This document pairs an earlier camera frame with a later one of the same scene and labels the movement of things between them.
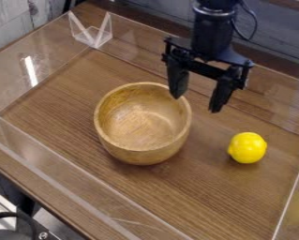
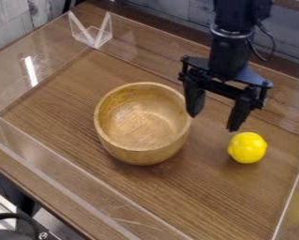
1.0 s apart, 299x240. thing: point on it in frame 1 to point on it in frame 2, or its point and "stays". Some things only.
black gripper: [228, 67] to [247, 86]
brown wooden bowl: [141, 123] stays
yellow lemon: [247, 147] stays
